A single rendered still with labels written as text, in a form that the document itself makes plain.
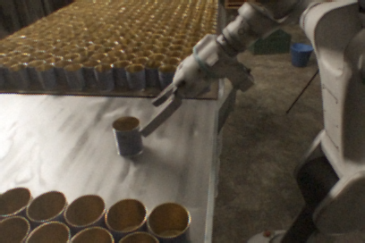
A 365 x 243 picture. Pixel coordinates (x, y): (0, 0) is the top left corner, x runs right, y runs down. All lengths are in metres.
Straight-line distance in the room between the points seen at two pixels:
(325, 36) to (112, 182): 0.58
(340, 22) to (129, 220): 0.60
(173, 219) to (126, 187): 0.16
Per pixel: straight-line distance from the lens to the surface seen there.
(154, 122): 0.58
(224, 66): 0.53
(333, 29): 0.71
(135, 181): 0.64
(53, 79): 1.16
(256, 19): 0.51
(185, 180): 0.63
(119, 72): 1.05
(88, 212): 0.56
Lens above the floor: 1.53
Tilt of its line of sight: 33 degrees down
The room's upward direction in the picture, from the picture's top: 2 degrees counter-clockwise
